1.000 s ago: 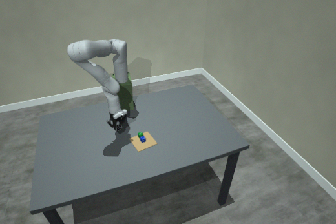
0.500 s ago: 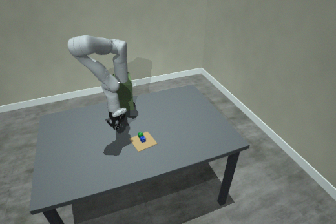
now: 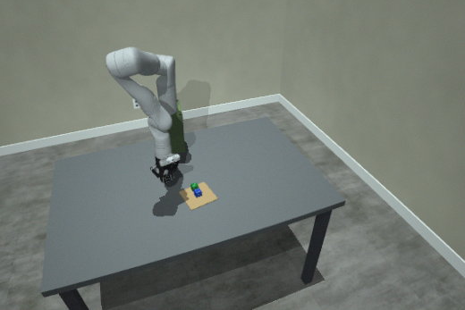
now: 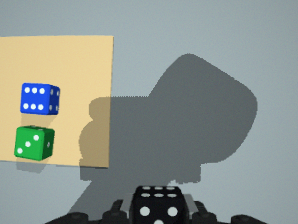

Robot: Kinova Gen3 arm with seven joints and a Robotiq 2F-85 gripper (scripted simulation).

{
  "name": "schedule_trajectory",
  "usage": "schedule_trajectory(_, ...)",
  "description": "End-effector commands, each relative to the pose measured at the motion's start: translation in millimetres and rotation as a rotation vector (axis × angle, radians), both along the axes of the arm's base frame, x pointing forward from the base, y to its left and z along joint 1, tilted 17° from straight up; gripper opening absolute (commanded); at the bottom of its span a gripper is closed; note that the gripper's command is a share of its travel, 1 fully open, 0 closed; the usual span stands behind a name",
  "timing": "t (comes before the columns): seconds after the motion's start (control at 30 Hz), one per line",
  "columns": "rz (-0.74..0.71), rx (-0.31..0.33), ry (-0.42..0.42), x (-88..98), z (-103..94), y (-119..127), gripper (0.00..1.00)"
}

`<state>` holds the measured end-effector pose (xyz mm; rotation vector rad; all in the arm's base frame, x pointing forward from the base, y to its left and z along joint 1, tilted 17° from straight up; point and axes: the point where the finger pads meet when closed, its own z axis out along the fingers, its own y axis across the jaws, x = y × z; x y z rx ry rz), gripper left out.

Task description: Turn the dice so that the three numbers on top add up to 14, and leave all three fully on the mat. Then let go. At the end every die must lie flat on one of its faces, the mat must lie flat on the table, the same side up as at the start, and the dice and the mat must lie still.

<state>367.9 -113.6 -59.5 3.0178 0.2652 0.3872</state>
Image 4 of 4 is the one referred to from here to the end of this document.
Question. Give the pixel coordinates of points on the green die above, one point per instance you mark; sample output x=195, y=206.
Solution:
x=34, y=143

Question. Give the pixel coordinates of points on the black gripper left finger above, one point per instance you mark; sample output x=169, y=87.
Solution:
x=120, y=216

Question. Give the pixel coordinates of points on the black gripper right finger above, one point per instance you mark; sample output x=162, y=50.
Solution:
x=195, y=211

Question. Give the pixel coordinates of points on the blue die with white pips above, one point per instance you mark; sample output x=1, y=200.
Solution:
x=41, y=99

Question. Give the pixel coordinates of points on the black die with white pips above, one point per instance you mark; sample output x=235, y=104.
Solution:
x=158, y=205

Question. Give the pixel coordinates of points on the beige square mat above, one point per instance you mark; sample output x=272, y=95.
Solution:
x=81, y=66

